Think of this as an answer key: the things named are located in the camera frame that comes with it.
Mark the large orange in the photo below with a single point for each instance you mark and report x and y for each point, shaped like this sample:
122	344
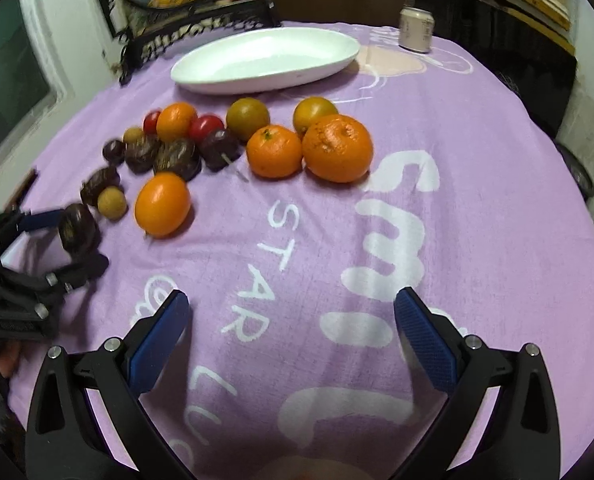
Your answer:
338	149

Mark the red cherry tomato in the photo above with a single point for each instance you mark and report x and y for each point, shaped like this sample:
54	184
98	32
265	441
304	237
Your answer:
202	126
150	122

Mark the yellow-green tomato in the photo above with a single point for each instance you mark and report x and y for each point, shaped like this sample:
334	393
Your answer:
245	116
310	110

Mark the pale pink drink can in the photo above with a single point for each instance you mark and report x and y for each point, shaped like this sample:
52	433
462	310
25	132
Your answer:
416	28

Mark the round deer embroidery screen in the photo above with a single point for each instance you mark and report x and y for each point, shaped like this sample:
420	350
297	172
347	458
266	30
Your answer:
146	29

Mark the oval orange kumquat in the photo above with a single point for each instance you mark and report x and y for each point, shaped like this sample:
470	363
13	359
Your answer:
162	205

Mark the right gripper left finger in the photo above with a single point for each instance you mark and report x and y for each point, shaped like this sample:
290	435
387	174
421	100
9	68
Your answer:
64	440

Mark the white oval plate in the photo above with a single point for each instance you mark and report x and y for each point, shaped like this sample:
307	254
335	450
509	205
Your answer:
264	60

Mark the purple printed tablecloth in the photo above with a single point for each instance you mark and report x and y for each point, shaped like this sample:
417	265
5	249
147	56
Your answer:
293	364

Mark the black chair back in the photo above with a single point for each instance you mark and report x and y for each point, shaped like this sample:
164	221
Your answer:
540	71

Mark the small orange citrus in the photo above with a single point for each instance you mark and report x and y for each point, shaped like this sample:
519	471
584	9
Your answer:
174	121

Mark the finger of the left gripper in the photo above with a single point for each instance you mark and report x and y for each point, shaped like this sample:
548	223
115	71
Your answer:
73	276
26	221

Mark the dark purple plum with stem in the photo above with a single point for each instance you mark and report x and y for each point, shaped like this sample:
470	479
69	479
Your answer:
220	149

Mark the tan longan fruit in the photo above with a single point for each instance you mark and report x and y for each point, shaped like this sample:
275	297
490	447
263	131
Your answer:
111	203

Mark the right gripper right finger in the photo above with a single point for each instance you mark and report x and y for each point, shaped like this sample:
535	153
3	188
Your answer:
522	437

